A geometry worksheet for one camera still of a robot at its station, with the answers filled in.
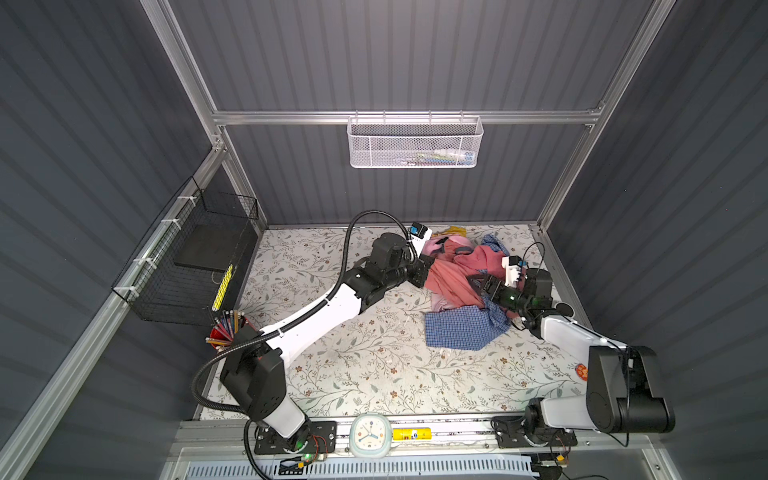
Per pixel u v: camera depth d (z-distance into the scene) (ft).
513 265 2.66
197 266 2.38
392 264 2.00
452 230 3.89
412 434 2.37
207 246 2.52
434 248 3.43
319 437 2.38
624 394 2.79
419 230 2.15
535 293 2.28
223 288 2.28
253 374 1.42
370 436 2.33
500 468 2.31
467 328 2.84
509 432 2.42
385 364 2.83
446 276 2.61
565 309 2.99
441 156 3.02
